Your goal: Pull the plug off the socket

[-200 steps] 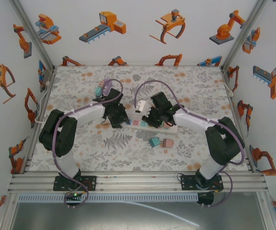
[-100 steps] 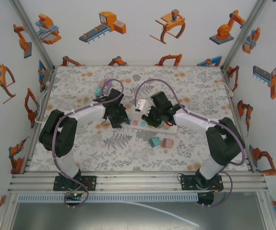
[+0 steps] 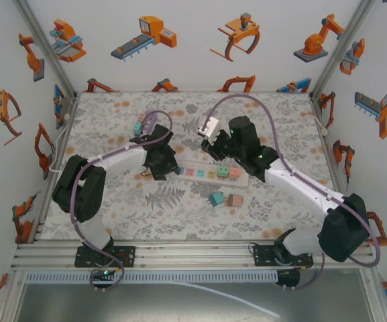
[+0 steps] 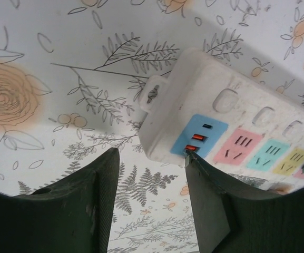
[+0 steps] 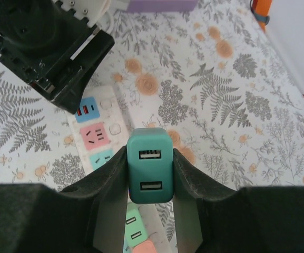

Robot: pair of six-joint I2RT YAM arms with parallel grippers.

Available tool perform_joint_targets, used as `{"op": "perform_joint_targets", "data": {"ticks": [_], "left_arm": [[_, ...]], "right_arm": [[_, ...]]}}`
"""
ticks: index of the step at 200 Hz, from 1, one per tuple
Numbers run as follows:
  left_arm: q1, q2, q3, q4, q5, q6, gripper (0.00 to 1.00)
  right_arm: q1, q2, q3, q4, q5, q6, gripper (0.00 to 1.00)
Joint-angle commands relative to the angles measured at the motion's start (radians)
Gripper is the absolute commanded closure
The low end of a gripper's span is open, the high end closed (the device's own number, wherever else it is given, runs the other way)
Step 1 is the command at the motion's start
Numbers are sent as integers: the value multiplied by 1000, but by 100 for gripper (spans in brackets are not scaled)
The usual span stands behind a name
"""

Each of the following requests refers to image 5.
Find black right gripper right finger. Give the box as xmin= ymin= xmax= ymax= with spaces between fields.
xmin=172 ymin=148 xmax=304 ymax=253

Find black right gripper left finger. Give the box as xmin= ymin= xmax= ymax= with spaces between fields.
xmin=0 ymin=146 xmax=130 ymax=253

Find white power strip coloured sockets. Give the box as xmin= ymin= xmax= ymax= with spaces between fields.
xmin=66 ymin=84 xmax=178 ymax=253

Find mint green charger plug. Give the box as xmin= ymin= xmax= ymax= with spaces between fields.
xmin=125 ymin=204 xmax=150 ymax=248

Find purple power strip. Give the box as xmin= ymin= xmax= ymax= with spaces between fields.
xmin=125 ymin=0 xmax=199 ymax=13

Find brownish pink charger plug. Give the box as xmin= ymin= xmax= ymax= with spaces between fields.
xmin=130 ymin=239 xmax=158 ymax=253

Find dark teal charger plug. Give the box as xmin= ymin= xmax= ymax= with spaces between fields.
xmin=126 ymin=128 xmax=174 ymax=204

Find floral table cloth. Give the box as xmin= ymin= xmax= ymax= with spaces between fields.
xmin=0 ymin=0 xmax=304 ymax=193

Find white cable of purple strip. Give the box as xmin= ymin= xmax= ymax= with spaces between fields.
xmin=97 ymin=0 xmax=131 ymax=36

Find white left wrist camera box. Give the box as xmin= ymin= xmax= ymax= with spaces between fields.
xmin=53 ymin=0 xmax=110 ymax=28

